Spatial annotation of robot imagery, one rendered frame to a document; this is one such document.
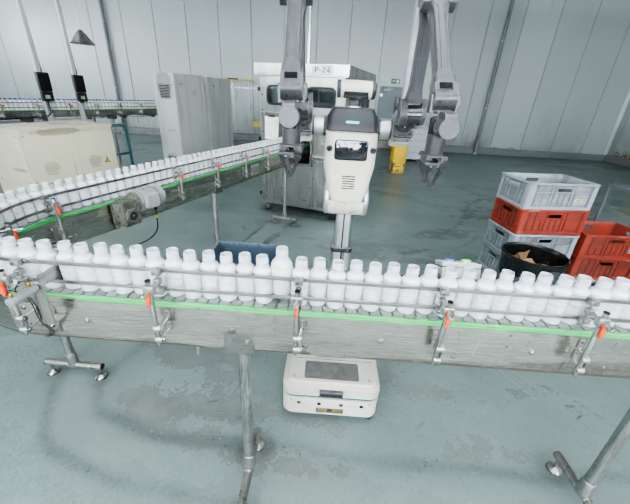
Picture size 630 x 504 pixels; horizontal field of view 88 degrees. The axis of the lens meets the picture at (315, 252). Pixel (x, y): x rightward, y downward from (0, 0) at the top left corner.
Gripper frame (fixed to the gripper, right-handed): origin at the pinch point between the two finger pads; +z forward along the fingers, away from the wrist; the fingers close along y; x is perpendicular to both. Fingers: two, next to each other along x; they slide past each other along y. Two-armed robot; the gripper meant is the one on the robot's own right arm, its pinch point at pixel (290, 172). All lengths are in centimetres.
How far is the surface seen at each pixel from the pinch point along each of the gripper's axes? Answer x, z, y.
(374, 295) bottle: 29.4, 33.7, 18.2
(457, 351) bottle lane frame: 59, 52, 21
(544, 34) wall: 694, -257, -1175
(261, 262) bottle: -6.9, 25.1, 16.9
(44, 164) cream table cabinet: -299, 57, -249
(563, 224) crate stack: 215, 62, -161
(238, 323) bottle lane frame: -14, 47, 20
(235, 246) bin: -32, 47, -42
